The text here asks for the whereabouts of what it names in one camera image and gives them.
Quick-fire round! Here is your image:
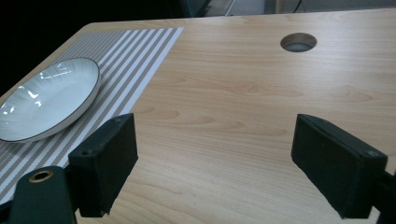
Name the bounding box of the white plate with dark rim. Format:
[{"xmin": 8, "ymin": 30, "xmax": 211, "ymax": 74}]
[{"xmin": 0, "ymin": 57, "xmax": 102, "ymax": 144}]

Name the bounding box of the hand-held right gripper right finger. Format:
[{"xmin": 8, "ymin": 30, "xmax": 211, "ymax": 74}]
[{"xmin": 290, "ymin": 113, "xmax": 389, "ymax": 219}]

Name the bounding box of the grey white striped placemat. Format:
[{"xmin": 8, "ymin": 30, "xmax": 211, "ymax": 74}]
[{"xmin": 0, "ymin": 27, "xmax": 185, "ymax": 205}]

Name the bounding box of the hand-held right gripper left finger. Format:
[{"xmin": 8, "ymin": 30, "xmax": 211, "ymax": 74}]
[{"xmin": 67, "ymin": 113, "xmax": 139, "ymax": 218}]

